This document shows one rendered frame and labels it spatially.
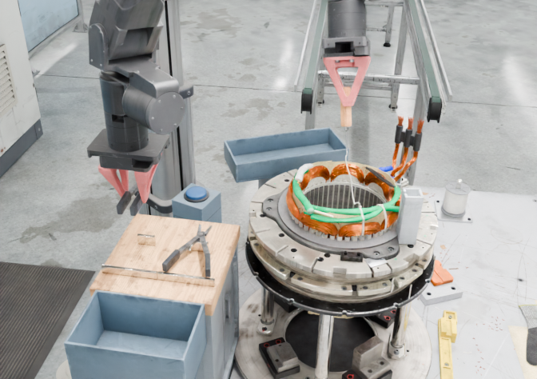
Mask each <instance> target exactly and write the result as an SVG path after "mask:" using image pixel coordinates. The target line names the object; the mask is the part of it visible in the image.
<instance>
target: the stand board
mask: <svg viewBox="0 0 537 379"><path fill-rule="evenodd" d="M199 224H201V231H206V230H207V229H208V228H209V227H210V226H212V229H211V230H210V231H209V233H208V235H207V236H205V240H206V241H208V242H209V253H210V259H211V277H210V278H215V287H210V286H203V285H191V284H185V283H178V282H171V281H160V280H158V279H157V280H153V279H147V278H140V277H128V276H122V275H115V274H109V273H103V272H102V271H100V272H99V274H98V275H97V277H96V279H95V280H94V282H93V284H92V285H91V286H90V288H89V291H90V296H91V297H92V296H93V293H94V292H95V290H96V289H97V290H103V291H110V292H116V293H127V294H134V295H140V296H147V297H158V298H164V299H171V300H177V301H189V302H195V303H201V304H205V315H209V316H212V315H213V313H214V310H215V308H216V305H217V301H218V298H219V296H220V294H221V290H222V287H223V284H224V282H225V278H226V275H227V272H228V271H229V267H230V264H231V261H232V259H233V255H234V252H235V250H236V247H237V243H238V241H239V238H240V235H241V232H240V226H239V225H230V224H223V223H216V222H208V221H194V220H187V219H180V218H173V217H159V216H152V215H144V214H137V215H136V216H134V217H133V219H132V221H131V222H130V224H129V225H128V227H127V229H126V230H125V232H124V233H123V235H122V236H121V238H120V240H119V242H118V243H117V245H116V246H115V248H114V249H113V252H112V253H111V254H110V256H109V258H108V259H107V261H106V263H105V265H114V266H120V267H127V268H134V269H146V270H152V271H157V272H158V271H159V272H164V271H163V270H162V262H163V261H164V260H165V259H166V258H167V257H168V256H169V255H170V254H171V253H172V252H173V251H174V250H175V249H179V248H181V247H182V246H183V245H184V244H185V243H187V242H188V241H189V240H191V239H192V238H193V237H195V236H196V235H197V230H198V226H199ZM138 233H140V234H148V235H154V236H155V238H156V246H151V245H139V244H138V243H137V234H138ZM166 273H178V274H184V275H191V276H198V277H206V276H205V255H204V252H199V251H192V250H190V251H188V250H186V251H185V252H184V253H183V254H182V255H180V258H179V259H178V261H177V262H176V263H175V264H174V265H173V266H172V267H171V268H170V269H169V271H168V272H166Z"/></svg>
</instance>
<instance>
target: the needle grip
mask: <svg viewBox="0 0 537 379"><path fill-rule="evenodd" d="M343 89H344V92H345V94H346V96H347V97H348V96H349V94H350V92H351V88H350V87H343ZM340 120H341V126H344V127H347V126H351V125H352V107H351V106H343V105H342V102H341V101H340Z"/></svg>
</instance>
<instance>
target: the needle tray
mask: <svg viewBox="0 0 537 379"><path fill-rule="evenodd" d="M346 152H347V148H346V145H345V144H344V143H343V142H342V140H341V139H340V138H339V137H338V135H337V134H336V133H335V132H334V131H333V129H332V128H331V127H325V128H319V129H312V130H301V131H294V132H287V133H281V134H270V135H263V136H256V137H250V138H238V139H232V140H226V141H224V153H225V160H226V162H227V164H228V167H229V169H230V171H231V173H232V175H233V177H234V179H235V181H236V183H239V182H249V181H255V180H258V189H259V188H261V187H262V186H263V184H265V183H266V182H268V181H269V180H271V179H272V178H274V177H276V176H278V175H280V174H283V173H285V172H286V173H287V172H288V171H290V170H295V169H297V170H298V169H299V168H300V167H301V166H303V165H305V164H312V163H315V162H326V161H332V162H345V156H346V155H347V154H346ZM348 153H349V148H348ZM346 161H348V155H347V157H346Z"/></svg>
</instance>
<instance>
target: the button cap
mask: <svg viewBox="0 0 537 379"><path fill-rule="evenodd" d="M206 195H207V192H206V189H205V188H203V187H201V186H193V187H190V188H188V189H187V190H186V197H187V198H189V199H192V200H199V199H202V198H204V197H206Z"/></svg>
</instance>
